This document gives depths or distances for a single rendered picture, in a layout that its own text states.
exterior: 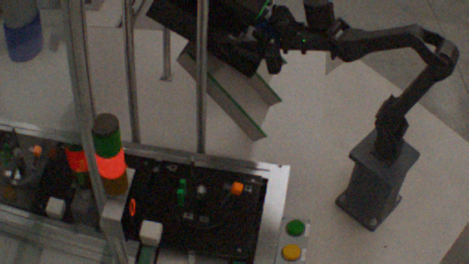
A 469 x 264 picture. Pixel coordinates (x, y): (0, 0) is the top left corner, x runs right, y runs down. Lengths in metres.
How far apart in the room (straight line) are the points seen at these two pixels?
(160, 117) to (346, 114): 0.53
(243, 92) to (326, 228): 0.40
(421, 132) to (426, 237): 0.40
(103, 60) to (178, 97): 0.31
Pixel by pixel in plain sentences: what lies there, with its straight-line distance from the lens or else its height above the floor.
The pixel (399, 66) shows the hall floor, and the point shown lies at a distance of 3.40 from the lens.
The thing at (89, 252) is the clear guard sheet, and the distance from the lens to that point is 1.02.
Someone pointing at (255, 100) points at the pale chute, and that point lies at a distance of 1.50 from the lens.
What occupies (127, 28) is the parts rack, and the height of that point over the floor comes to 1.30.
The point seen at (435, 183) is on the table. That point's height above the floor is 0.86.
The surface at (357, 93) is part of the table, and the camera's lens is 1.82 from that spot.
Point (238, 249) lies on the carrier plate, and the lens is 1.29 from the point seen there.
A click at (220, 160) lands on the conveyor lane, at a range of 1.45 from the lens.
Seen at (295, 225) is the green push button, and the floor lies 0.97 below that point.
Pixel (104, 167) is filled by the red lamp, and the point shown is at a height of 1.34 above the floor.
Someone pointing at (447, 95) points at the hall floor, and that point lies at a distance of 3.34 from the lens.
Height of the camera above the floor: 2.07
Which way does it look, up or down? 47 degrees down
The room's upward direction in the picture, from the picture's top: 3 degrees clockwise
